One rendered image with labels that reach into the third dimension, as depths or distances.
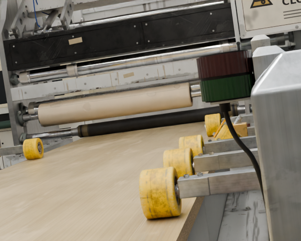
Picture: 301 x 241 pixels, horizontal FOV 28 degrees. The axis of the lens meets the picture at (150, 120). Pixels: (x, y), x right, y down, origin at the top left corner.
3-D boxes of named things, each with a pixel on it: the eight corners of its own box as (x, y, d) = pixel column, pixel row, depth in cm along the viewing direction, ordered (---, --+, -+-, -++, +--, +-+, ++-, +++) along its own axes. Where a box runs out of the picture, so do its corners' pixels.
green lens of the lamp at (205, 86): (256, 93, 68) (254, 73, 68) (257, 94, 62) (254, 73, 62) (204, 100, 69) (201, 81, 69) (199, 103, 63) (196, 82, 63)
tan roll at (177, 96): (296, 91, 299) (293, 67, 299) (298, 92, 287) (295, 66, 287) (28, 128, 325) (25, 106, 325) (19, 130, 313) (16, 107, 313)
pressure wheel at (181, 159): (189, 139, 122) (189, 164, 116) (196, 169, 127) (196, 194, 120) (161, 142, 123) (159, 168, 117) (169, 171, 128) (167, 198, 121)
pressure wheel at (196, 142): (202, 159, 141) (207, 171, 148) (199, 128, 144) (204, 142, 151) (177, 162, 142) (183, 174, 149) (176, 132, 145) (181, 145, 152)
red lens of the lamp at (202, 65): (253, 71, 68) (251, 51, 67) (253, 71, 62) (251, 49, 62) (201, 78, 69) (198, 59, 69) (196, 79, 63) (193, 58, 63)
